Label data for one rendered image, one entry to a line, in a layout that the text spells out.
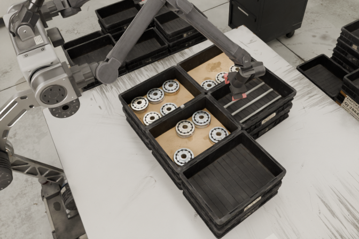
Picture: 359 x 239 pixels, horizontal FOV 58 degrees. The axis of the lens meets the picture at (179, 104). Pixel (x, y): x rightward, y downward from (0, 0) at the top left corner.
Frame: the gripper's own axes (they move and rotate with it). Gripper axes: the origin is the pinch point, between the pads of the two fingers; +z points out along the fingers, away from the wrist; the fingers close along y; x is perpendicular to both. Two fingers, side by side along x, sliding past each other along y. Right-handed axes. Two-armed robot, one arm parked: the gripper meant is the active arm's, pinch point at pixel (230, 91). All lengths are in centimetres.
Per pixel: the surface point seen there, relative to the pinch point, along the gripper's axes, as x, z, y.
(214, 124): 4.3, 23.4, -7.7
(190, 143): 20.6, 23.6, -15.1
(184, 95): 11.8, 33.1, 16.3
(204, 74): -5.9, 34.2, 28.1
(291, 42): -152, 119, 86
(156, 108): 30.0, 35.1, 13.2
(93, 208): 75, 41, -31
